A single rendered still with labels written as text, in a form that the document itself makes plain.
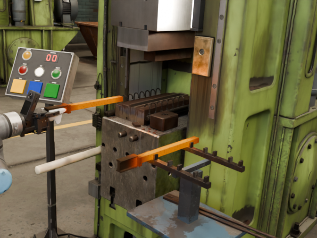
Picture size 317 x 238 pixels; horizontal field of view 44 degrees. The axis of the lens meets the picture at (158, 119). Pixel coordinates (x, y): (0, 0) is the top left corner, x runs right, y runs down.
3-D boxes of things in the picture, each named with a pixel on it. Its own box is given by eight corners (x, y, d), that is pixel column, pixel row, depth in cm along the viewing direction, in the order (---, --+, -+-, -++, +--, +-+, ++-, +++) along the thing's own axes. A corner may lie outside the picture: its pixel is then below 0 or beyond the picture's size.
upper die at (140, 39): (147, 51, 180) (148, 30, 177) (116, 46, 192) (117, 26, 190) (200, 46, 211) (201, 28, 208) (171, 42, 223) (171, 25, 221)
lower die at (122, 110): (143, 125, 191) (144, 108, 188) (114, 115, 203) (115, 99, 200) (194, 110, 222) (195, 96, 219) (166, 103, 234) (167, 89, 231)
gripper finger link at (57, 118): (65, 120, 163) (45, 124, 156) (65, 106, 161) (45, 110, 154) (70, 122, 161) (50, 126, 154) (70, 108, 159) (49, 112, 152)
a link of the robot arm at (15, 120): (-2, 111, 144) (12, 117, 138) (10, 108, 148) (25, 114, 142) (0, 134, 147) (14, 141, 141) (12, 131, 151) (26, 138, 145)
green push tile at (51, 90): (55, 97, 205) (59, 83, 207) (43, 96, 207) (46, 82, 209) (57, 98, 207) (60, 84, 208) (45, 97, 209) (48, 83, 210)
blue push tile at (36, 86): (38, 95, 208) (42, 82, 209) (26, 93, 210) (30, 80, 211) (40, 96, 210) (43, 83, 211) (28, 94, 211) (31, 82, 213)
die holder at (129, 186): (152, 223, 191) (158, 136, 177) (99, 195, 214) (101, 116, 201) (215, 187, 232) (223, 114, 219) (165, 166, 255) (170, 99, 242)
